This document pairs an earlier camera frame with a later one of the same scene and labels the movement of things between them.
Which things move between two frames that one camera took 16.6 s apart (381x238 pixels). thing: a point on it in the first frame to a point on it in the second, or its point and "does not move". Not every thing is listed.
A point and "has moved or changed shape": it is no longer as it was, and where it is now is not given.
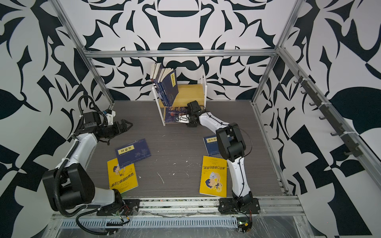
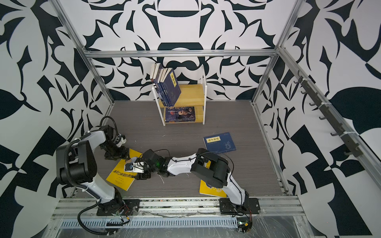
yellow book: (123, 179) has moved or changed shape
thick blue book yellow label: (167, 86) does not move
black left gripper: (119, 130) to (120, 155)
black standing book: (153, 80) does not move
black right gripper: (191, 125) to (143, 176)
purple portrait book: (172, 113) does not move
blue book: (211, 145) does not move
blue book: (132, 152) to (171, 88)
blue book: (167, 86) does not move
